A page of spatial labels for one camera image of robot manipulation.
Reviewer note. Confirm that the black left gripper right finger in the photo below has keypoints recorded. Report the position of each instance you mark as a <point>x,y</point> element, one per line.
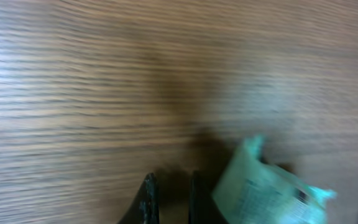
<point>202,207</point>

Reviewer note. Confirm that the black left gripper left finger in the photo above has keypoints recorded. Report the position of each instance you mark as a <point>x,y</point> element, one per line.
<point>144,208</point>

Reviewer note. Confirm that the white wet wipe sachet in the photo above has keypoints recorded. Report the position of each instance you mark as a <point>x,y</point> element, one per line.
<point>250,191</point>

